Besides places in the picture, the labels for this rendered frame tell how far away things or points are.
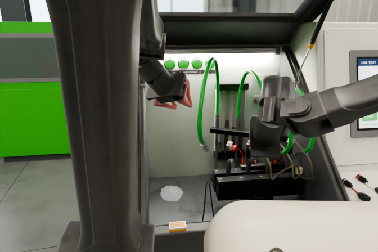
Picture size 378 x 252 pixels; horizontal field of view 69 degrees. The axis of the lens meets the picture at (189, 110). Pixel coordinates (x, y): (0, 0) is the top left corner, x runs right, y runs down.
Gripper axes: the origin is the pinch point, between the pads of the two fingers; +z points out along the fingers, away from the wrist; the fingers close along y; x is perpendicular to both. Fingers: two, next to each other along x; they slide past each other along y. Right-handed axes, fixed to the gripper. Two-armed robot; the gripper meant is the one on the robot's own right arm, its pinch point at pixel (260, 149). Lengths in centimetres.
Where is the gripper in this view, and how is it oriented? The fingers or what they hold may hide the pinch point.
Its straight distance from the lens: 76.2
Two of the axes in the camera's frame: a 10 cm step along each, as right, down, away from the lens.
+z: 1.0, 4.9, 8.7
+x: -9.9, -0.5, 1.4
